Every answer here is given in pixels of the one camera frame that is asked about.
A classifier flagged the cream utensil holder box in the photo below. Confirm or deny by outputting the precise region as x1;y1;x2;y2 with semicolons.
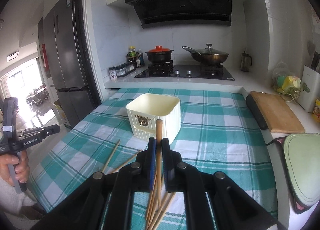
125;93;181;143

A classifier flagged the person's left hand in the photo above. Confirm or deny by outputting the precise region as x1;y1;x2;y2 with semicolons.
0;150;30;187

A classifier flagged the wooden chopstick cluster right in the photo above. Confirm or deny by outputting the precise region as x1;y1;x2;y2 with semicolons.
149;192;175;230

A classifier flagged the wooden chopstick cluster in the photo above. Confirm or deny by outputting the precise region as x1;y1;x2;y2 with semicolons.
145;172;157;221
147;177;164;230
149;192;175;230

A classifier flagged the wooden chopstick cluster middle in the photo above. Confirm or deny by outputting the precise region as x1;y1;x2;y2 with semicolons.
147;177;164;230

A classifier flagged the wooden chopstick cluster left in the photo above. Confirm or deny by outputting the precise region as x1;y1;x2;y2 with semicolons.
145;172;157;221

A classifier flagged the teal plaid tablecloth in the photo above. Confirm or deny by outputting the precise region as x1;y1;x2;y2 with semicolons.
31;88;283;229

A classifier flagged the spice jar rack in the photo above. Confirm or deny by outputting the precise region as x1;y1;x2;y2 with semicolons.
108;61;136;81

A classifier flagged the grey refrigerator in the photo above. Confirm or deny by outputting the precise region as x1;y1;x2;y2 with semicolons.
43;0;101;128

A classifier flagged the black rolled mat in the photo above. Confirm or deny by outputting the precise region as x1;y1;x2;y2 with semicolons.
246;94;268;130

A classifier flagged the black gas stove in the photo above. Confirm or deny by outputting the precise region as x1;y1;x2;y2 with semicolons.
135;61;235;81

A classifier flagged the condiment bottles group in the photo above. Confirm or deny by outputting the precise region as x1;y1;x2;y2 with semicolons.
126;45;145;68

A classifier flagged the wooden cutting board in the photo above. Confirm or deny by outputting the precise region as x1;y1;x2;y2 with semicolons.
251;91;305;134

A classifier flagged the black pot orange lid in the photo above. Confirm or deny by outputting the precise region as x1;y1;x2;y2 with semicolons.
145;45;173;64

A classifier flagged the wok with glass lid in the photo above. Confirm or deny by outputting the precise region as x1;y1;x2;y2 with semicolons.
182;43;229;66

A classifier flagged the green cutting board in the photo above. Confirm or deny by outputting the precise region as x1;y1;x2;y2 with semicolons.
283;133;319;214

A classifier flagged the dark glass kettle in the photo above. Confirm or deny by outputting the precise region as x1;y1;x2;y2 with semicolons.
240;51;252;72

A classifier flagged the plastic bag with produce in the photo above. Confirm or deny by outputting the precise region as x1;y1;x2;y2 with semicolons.
272;61;301;96

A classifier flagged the yellow snack packet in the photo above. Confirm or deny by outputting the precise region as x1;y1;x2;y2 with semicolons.
312;98;320;123

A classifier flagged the white knife block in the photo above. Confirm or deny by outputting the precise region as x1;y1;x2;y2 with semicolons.
298;51;319;113

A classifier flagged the black range hood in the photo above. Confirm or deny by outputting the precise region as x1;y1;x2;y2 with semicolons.
125;0;232;28

